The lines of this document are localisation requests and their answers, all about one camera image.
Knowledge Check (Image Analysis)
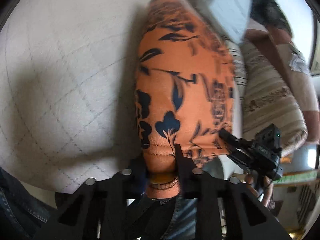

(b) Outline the person's right hand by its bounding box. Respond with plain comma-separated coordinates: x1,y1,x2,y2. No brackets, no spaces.
245,173,274,210

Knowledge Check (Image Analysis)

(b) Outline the light blue folded blanket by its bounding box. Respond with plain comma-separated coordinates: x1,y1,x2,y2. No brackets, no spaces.
195,0,252,44

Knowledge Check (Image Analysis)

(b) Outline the orange black floral garment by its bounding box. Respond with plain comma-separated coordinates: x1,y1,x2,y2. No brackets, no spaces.
135,0,234,199

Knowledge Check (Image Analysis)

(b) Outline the blue denim jeans leg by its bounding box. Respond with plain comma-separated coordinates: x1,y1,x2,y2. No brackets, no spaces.
1,169,197,239

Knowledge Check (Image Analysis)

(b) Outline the beige striped pillow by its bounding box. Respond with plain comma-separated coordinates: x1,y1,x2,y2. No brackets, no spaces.
225,40,308,156

